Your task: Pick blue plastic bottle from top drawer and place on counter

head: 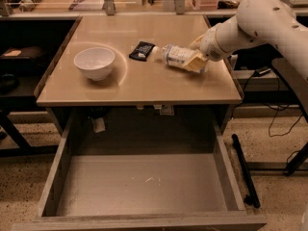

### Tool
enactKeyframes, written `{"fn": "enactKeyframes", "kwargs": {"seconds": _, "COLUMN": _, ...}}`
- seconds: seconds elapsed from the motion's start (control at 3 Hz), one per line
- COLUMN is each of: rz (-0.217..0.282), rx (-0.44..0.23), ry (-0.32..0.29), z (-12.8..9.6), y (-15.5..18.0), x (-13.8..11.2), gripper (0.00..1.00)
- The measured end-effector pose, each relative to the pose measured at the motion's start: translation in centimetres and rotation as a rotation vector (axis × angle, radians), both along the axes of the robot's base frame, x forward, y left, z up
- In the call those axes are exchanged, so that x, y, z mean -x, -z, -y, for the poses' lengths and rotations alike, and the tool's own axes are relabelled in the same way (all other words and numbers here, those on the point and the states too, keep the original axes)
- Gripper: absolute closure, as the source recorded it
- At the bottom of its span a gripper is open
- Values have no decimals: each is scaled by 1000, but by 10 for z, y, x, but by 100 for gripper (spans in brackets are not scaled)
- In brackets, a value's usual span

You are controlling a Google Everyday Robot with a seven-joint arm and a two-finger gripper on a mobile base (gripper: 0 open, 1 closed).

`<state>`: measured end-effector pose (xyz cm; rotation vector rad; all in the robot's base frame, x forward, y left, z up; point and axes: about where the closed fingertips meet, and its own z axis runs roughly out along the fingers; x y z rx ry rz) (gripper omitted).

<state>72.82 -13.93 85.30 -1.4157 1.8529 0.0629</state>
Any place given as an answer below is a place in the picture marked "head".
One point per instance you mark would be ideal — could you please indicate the open grey drawer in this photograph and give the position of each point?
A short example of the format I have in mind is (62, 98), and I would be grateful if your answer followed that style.
(146, 172)

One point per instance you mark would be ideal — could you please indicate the clear blue plastic water bottle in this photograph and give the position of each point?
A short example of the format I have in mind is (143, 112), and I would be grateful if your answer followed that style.
(172, 55)

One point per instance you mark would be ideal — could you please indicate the white ceramic bowl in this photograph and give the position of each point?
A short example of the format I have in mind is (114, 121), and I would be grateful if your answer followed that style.
(96, 63)

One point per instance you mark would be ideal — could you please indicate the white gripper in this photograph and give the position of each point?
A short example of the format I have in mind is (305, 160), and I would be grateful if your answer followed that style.
(210, 44)

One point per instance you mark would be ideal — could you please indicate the white tag under counter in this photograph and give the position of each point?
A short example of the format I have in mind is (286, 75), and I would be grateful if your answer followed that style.
(98, 125)

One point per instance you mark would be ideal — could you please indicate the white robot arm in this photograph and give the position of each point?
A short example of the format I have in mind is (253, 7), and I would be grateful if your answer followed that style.
(257, 22)

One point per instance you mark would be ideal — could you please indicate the black bag with note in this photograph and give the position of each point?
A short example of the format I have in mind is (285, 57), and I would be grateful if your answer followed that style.
(30, 53)

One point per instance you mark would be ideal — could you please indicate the black snack packet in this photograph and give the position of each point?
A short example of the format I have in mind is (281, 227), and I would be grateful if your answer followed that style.
(141, 51)

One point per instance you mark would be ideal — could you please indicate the beige top cabinet counter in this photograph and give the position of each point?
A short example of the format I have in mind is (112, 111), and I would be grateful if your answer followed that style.
(135, 83)

